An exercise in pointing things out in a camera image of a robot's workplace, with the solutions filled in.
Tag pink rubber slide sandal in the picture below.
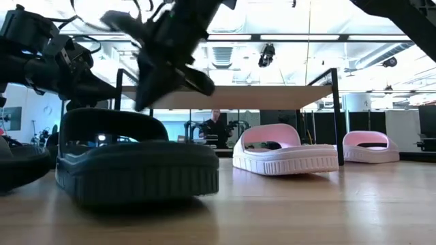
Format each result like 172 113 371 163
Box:
232 122 340 176
342 130 401 164

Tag black room divider panels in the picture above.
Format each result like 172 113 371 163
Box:
260 109 388 152

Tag wooden shelf black metal frame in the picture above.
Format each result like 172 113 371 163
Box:
114 67 345 167

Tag dark wall picture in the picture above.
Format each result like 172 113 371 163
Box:
0 106 22 132

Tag person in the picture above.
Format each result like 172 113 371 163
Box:
199 109 234 150

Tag black overhead beam with lights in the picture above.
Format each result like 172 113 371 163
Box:
67 33 414 43

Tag black cabinet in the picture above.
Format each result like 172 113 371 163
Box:
418 104 436 153

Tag thin hanging cable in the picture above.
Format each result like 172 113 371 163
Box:
305 0 312 86

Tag black aluminium table frame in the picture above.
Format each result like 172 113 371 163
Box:
214 149 436 163

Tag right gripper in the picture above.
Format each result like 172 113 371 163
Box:
100 9 217 113

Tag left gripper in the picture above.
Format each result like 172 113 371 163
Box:
0 5 119 112

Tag background robot workstation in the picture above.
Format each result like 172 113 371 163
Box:
29 118 59 148

